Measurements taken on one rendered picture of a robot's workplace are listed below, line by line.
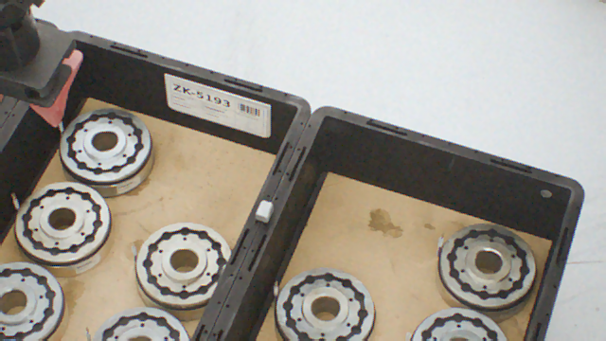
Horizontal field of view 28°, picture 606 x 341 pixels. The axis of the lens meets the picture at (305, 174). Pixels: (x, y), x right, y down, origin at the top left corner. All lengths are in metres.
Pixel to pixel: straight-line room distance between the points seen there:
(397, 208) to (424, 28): 0.41
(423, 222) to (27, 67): 0.50
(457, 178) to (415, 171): 0.05
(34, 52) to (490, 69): 0.77
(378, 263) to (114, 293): 0.28
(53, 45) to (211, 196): 0.35
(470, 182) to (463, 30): 0.43
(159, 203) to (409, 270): 0.29
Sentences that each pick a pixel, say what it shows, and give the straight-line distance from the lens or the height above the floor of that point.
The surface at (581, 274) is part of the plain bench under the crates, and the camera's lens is 1.52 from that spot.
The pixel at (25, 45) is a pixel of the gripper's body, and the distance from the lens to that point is 1.07.
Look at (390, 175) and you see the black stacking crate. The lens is 1.36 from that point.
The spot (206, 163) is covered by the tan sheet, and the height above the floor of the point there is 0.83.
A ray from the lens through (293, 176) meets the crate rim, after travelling 1.28.
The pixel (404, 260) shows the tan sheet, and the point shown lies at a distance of 1.34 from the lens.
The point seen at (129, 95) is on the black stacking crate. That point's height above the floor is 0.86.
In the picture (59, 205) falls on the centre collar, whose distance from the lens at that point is 1.34.
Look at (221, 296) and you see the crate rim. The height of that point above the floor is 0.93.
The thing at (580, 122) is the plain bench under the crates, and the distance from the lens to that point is 1.65.
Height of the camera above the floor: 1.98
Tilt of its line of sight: 55 degrees down
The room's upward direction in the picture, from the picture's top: 2 degrees clockwise
